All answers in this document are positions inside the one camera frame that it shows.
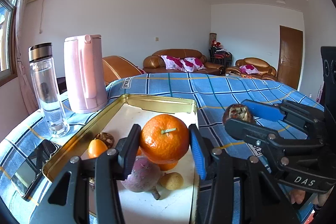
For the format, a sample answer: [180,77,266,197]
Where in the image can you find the brown dried fruit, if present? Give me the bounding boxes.
[222,103,256,124]

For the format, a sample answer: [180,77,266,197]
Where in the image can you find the dark glossy passion fruit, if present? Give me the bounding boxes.
[95,132,114,149]

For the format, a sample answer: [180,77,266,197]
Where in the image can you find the orange tangerine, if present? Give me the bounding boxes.
[139,114,190,164]
[136,148,178,171]
[88,139,108,159]

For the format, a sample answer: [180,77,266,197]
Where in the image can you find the purple round radish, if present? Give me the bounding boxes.
[121,156,161,200]

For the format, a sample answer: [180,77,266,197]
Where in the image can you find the small yellow fruit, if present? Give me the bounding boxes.
[159,172,184,190]

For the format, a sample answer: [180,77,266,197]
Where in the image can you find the right hand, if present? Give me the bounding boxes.
[290,187,334,208]

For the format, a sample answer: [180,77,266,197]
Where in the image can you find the blue plaid tablecloth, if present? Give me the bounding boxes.
[1,73,321,223]

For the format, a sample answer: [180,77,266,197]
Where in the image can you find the gold metal tin tray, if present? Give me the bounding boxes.
[43,94,199,223]

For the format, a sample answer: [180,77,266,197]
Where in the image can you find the floral pillow on armchair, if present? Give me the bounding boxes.
[239,64,260,75]

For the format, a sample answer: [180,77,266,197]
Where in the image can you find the brown leather armchair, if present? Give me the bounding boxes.
[226,57,277,81]

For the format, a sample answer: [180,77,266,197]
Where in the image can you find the stacked chairs with red items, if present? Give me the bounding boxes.
[209,40,232,68]

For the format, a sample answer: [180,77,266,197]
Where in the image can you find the floral pillow right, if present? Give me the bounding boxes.
[180,57,206,73]

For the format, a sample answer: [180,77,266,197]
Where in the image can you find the brown wooden door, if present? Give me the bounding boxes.
[277,26,303,89]

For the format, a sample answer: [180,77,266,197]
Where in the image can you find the floral pillow left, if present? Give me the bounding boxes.
[161,55,185,72]

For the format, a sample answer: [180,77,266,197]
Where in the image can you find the pink electric kettle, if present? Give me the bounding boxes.
[64,35,108,114]

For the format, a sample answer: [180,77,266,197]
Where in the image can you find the black smartphone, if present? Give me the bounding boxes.
[11,140,61,200]

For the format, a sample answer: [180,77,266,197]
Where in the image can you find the near brown leather chair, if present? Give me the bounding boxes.
[102,56,146,86]

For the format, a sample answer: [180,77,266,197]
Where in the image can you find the brown leather three-seat sofa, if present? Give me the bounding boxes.
[143,49,226,76]

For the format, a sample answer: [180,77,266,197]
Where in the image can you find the clear glass water bottle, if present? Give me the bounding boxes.
[29,43,70,138]

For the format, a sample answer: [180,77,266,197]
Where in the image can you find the curtain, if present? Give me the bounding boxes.
[15,0,38,114]

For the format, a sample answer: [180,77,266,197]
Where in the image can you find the window with frame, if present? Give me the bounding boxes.
[1,0,17,86]

